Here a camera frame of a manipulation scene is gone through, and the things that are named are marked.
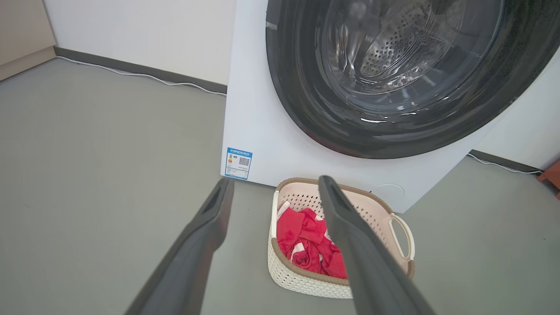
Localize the red garment with white trim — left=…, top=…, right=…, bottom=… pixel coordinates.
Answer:
left=276, top=206, right=349, bottom=280

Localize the red-brown furniture piece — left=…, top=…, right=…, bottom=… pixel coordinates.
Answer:
left=537, top=159, right=560, bottom=200

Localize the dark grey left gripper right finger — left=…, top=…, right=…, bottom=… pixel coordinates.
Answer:
left=318, top=175, right=436, bottom=315

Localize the white floor cable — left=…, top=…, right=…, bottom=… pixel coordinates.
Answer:
left=56, top=56, right=228, bottom=96
left=466, top=153, right=544, bottom=175

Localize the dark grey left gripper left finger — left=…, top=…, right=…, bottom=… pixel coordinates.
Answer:
left=125, top=177, right=235, bottom=315

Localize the round white filter cover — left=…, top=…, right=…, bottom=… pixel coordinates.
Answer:
left=370, top=183, right=406, bottom=200

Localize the round black glass washer door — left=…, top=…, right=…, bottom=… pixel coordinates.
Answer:
left=265, top=0, right=560, bottom=160

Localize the white front-load washing machine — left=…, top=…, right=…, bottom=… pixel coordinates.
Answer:
left=221, top=0, right=560, bottom=214

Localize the blue energy label sticker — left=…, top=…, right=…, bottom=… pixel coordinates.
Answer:
left=224, top=147, right=253, bottom=181

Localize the cream perforated laundry basket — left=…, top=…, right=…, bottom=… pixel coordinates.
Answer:
left=267, top=177, right=416, bottom=300

